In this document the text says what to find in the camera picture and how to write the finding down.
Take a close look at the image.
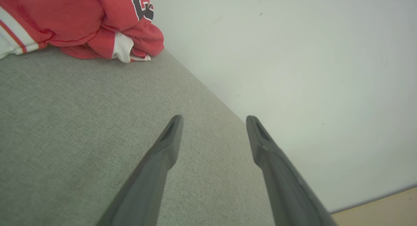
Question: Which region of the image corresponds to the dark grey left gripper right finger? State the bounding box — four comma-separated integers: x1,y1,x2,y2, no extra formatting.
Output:
246,115,338,226

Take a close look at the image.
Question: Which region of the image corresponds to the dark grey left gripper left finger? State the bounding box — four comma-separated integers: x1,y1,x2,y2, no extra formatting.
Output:
96,115,183,226

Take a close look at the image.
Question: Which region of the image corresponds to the red Bulls basketball jersey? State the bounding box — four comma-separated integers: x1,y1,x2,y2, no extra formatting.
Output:
0,0,164,63

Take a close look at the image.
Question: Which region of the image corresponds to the grey fabric sofa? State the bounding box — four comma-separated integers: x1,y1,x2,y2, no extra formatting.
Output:
0,45,277,226

